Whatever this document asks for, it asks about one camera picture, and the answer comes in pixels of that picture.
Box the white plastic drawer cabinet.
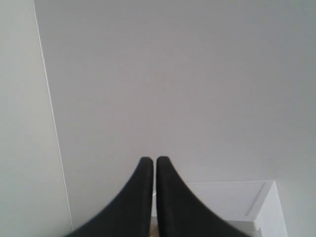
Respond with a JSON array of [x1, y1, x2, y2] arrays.
[[152, 180, 288, 237]]

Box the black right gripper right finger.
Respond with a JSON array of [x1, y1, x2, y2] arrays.
[[156, 157, 247, 237]]

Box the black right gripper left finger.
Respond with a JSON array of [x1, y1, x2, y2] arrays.
[[68, 157, 154, 237]]

